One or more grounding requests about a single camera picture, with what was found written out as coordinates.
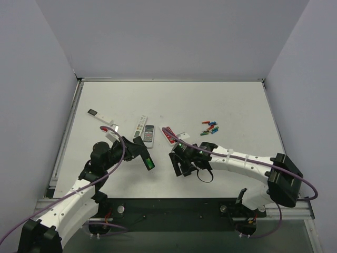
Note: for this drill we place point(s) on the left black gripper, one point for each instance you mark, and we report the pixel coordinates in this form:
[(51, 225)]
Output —
[(137, 146)]

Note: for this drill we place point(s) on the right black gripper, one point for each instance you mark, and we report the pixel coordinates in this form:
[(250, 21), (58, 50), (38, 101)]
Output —
[(178, 158)]

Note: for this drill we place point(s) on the black battery cover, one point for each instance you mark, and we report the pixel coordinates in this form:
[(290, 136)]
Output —
[(186, 168)]

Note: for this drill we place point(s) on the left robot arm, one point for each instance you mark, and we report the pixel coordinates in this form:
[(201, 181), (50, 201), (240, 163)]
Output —
[(52, 231)]

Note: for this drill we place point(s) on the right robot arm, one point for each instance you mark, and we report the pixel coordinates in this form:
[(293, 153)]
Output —
[(279, 180)]

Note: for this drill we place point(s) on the slim white remote control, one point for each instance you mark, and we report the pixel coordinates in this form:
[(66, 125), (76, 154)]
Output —
[(140, 126)]

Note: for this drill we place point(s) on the grey white remote control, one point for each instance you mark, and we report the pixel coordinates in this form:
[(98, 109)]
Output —
[(148, 137)]

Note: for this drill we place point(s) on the red white remote control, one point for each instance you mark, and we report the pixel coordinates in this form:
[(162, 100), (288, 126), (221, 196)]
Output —
[(168, 133)]

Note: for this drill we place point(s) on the white remote black tip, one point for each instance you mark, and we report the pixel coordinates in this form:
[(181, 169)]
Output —
[(100, 117)]

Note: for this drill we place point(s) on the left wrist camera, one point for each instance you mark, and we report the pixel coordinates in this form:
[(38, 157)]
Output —
[(110, 135)]

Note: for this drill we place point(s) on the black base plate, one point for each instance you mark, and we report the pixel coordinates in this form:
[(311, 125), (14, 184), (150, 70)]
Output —
[(175, 214)]

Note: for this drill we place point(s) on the aluminium frame rail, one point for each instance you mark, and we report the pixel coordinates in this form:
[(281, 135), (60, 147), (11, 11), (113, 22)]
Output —
[(302, 210)]

